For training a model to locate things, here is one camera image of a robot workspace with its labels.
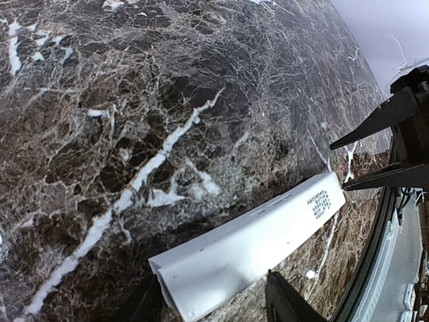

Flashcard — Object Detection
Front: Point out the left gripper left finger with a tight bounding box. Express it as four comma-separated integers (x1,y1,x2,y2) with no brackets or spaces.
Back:
131,276,161,322

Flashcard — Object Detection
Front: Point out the white remote control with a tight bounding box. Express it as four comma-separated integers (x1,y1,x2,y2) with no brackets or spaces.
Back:
148,172,345,321

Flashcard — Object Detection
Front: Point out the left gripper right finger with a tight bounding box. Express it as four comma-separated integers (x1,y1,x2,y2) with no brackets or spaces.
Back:
265,270,327,322

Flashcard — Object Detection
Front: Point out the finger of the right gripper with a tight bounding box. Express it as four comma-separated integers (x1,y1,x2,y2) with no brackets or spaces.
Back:
329,90,416,150
343,164,428,191

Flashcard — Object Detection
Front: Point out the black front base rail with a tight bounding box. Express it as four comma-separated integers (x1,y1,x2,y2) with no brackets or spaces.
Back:
330,188,397,321

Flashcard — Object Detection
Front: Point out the grey slotted cable duct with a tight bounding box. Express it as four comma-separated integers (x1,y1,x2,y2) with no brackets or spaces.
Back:
351,209,400,322

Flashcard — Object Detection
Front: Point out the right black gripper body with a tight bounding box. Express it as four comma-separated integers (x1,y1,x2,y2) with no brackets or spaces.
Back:
389,65,428,166

